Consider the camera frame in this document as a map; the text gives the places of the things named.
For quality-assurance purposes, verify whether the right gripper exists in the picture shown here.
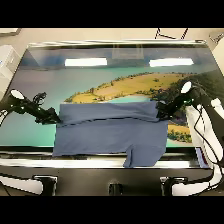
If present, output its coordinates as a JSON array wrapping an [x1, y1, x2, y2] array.
[[155, 100, 176, 122]]

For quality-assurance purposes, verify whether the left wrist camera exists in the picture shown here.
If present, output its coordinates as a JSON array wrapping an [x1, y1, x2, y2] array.
[[32, 91, 48, 106]]

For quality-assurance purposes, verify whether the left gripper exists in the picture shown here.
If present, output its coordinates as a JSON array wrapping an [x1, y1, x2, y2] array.
[[37, 107, 62, 126]]

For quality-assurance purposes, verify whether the blue garment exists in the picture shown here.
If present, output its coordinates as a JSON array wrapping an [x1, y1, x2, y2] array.
[[52, 100, 170, 168]]

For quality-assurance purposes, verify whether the black cable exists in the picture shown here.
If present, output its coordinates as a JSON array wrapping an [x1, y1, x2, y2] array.
[[192, 104, 224, 188]]

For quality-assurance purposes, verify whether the silver frame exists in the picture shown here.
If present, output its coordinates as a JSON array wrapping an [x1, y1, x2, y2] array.
[[0, 150, 216, 197]]

